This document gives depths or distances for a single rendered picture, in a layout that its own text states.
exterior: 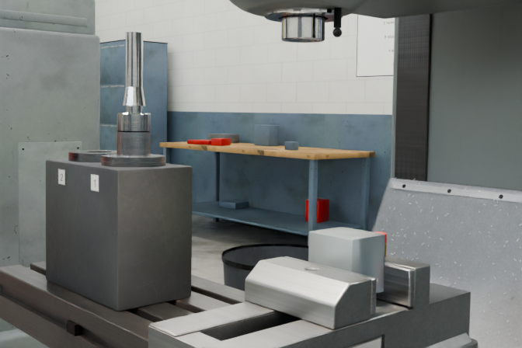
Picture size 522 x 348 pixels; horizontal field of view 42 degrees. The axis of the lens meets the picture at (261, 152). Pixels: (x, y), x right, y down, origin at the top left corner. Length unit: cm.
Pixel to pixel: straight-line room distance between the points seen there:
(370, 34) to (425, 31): 506
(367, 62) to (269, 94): 129
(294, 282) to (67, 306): 42
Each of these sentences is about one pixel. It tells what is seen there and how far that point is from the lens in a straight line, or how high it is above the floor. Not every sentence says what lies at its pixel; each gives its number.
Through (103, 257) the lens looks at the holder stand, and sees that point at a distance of 95.
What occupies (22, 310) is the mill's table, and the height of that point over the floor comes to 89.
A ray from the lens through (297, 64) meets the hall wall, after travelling 674.
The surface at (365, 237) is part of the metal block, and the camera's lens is 70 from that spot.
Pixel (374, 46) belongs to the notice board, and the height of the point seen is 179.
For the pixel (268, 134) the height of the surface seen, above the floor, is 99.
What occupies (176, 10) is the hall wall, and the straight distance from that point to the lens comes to 840.
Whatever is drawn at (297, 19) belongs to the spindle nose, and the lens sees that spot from 74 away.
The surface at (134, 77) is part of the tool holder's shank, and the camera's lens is 97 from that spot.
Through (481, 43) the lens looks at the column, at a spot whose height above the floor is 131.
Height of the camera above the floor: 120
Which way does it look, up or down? 3 degrees down
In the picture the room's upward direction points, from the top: 1 degrees clockwise
